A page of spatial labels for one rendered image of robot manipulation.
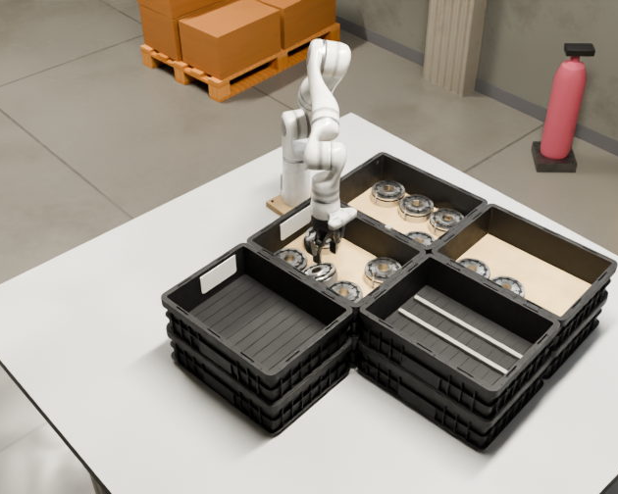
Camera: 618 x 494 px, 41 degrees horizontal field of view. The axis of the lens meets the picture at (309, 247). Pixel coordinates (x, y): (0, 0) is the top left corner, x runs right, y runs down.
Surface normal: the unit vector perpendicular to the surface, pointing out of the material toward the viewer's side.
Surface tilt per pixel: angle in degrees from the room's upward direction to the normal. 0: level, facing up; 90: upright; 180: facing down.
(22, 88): 0
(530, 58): 90
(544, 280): 0
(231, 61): 90
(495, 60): 90
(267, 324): 0
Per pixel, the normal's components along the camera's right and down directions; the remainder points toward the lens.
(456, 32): -0.74, 0.43
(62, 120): 0.00, -0.77
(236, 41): 0.73, 0.43
